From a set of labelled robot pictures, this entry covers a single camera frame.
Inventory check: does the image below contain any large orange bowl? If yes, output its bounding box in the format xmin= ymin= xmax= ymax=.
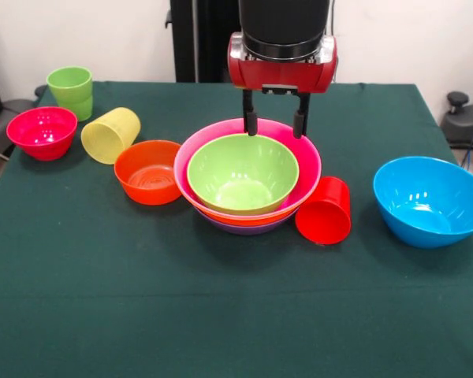
xmin=183 ymin=195 xmax=297 ymax=228

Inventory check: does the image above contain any green cup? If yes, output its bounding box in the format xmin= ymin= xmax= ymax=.
xmin=46 ymin=65 xmax=94 ymax=122

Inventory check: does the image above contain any small orange-red bowl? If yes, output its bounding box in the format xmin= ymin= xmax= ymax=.
xmin=113 ymin=139 xmax=184 ymax=206

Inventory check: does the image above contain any small crimson bowl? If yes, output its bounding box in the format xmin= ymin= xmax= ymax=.
xmin=6 ymin=106 xmax=79 ymax=162

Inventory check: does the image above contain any dark green tablecloth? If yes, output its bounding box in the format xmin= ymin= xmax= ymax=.
xmin=0 ymin=80 xmax=473 ymax=378

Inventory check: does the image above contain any grey pedestal foot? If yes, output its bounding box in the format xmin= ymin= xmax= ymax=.
xmin=0 ymin=98 xmax=36 ymax=154
xmin=441 ymin=91 xmax=473 ymax=147

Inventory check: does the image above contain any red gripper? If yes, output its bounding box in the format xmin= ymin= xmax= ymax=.
xmin=226 ymin=31 xmax=339 ymax=140

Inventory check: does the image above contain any large pink bowl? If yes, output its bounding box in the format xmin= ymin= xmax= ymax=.
xmin=173 ymin=117 xmax=323 ymax=221

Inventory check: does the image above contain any red cup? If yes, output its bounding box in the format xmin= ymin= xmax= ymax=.
xmin=294 ymin=176 xmax=352 ymax=246

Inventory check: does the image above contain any purple bowl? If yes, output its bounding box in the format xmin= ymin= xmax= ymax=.
xmin=196 ymin=207 xmax=289 ymax=236

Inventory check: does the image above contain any light green bowl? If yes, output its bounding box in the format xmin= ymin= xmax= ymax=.
xmin=186 ymin=133 xmax=300 ymax=216

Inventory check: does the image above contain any yellow cup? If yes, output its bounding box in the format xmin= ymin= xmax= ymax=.
xmin=80 ymin=106 xmax=142 ymax=165

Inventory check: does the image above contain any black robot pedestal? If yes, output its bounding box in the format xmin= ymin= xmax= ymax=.
xmin=165 ymin=0 xmax=244 ymax=84

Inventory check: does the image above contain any blue bowl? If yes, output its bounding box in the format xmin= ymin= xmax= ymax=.
xmin=372 ymin=156 xmax=473 ymax=250

